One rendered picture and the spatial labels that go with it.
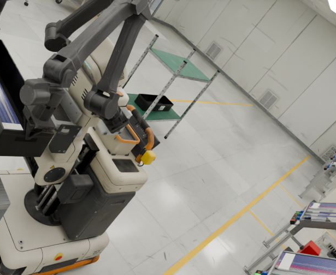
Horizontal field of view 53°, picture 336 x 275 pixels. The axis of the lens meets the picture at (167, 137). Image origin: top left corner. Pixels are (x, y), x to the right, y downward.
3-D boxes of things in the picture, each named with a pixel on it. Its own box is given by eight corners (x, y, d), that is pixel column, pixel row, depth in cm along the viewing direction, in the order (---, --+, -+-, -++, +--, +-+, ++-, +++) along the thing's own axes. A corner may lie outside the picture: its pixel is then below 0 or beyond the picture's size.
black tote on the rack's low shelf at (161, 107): (142, 111, 369) (148, 103, 365) (133, 101, 375) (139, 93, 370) (169, 111, 419) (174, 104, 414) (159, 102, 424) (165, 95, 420)
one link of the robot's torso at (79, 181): (56, 169, 189) (76, 137, 180) (76, 209, 176) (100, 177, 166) (9, 169, 168) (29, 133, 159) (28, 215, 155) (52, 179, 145)
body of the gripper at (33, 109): (34, 129, 100) (45, 111, 97) (22, 107, 105) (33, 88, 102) (53, 131, 105) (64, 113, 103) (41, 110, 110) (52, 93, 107)
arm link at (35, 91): (76, 70, 99) (53, 61, 102) (46, 67, 89) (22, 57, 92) (66, 109, 102) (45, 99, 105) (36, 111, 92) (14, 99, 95)
